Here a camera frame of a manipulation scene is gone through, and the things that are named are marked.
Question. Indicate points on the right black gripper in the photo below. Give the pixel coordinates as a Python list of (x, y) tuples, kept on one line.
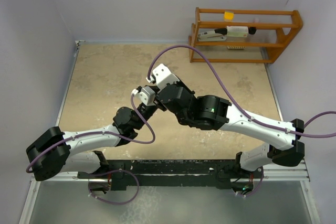
[(180, 83)]

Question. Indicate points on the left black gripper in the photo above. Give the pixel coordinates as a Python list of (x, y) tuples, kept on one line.
[(155, 106)]

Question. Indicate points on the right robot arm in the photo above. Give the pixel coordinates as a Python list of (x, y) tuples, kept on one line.
[(210, 112)]

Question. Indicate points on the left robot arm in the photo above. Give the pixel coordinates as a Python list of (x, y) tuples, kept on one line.
[(54, 151)]

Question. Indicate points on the staples strip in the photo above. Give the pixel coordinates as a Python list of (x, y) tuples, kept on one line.
[(235, 47)]

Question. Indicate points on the wooden shelf rack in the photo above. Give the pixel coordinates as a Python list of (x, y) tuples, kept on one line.
[(268, 30)]

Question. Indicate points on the white stapler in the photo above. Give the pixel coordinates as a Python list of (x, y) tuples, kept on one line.
[(213, 35)]

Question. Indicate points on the white green box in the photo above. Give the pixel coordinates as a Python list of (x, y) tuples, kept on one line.
[(237, 31)]

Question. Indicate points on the yellow sticky block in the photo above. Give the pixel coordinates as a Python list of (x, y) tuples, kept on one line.
[(228, 16)]

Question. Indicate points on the black round object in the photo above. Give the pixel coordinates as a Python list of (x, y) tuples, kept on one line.
[(252, 30)]

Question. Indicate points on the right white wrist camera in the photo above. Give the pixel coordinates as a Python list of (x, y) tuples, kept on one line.
[(162, 76)]

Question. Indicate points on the black base frame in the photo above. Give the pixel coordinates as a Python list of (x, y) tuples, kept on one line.
[(218, 173)]

